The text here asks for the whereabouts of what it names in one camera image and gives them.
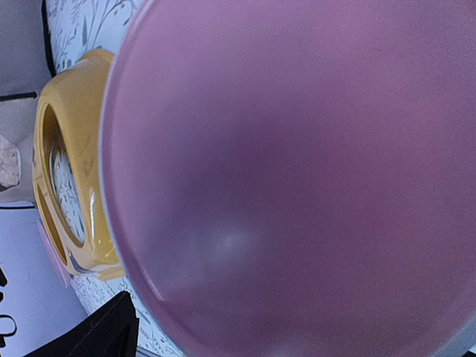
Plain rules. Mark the beige fabric pet tent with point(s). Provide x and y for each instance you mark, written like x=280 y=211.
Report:
x=26 y=67

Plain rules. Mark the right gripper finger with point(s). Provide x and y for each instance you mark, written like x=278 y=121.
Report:
x=112 y=330

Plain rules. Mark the pink footed pet bowl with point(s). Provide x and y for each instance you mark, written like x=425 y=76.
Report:
x=297 y=178

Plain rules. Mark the floral patterned table mat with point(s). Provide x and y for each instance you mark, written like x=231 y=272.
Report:
x=75 y=28

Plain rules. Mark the yellow double bowl holder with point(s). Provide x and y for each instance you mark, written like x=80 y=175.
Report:
x=66 y=170

